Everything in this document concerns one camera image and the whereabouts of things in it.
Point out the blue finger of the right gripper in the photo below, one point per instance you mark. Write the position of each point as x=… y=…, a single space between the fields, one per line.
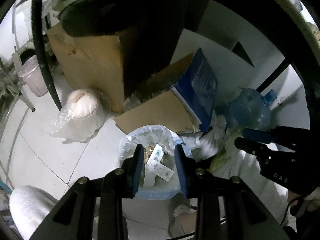
x=252 y=147
x=255 y=134

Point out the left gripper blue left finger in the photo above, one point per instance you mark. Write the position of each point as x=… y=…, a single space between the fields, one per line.
x=132 y=169

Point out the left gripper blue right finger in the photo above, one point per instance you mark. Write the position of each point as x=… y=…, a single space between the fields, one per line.
x=186 y=172

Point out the white paper tag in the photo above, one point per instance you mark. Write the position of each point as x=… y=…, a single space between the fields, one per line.
x=157 y=167

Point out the gold cracker wrapper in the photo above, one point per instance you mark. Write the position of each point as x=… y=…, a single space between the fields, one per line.
x=148 y=153

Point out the blue-lined trash bin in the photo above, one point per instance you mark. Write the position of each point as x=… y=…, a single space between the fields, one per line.
x=159 y=179

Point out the pink trash bucket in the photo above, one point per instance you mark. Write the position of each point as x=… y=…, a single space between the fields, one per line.
x=31 y=74

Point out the person's right hand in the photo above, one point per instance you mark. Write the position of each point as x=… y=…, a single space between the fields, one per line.
x=313 y=199

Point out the blue water jug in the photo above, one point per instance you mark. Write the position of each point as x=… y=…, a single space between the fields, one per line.
x=250 y=109

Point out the blue cardboard box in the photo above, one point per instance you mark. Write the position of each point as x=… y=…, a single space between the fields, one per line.
x=182 y=98

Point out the bagged white rice cooker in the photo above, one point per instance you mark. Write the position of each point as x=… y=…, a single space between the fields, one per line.
x=85 y=112

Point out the brown cardboard sheet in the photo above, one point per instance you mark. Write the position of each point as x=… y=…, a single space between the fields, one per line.
x=91 y=61

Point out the stainless steel sink stand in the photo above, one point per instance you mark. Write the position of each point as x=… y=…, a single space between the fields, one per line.
x=16 y=39

